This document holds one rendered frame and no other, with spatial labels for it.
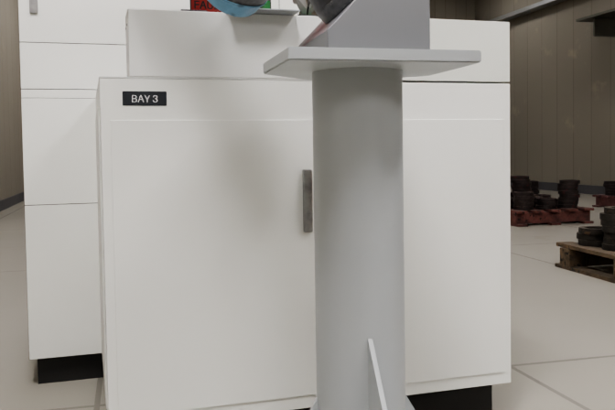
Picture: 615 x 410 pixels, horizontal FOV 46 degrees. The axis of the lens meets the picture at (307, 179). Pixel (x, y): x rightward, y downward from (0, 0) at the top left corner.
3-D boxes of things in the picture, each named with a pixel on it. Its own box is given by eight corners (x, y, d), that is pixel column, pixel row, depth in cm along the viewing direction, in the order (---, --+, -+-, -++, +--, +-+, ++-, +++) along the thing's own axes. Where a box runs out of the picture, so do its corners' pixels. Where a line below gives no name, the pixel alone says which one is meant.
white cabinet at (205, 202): (102, 381, 210) (94, 99, 207) (404, 350, 238) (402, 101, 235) (108, 475, 149) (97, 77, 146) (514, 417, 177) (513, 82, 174)
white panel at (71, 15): (21, 98, 203) (16, -46, 202) (298, 100, 227) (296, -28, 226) (20, 97, 201) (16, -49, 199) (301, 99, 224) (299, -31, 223)
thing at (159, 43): (125, 80, 158) (124, 16, 157) (361, 83, 174) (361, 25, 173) (128, 76, 149) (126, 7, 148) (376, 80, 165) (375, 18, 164)
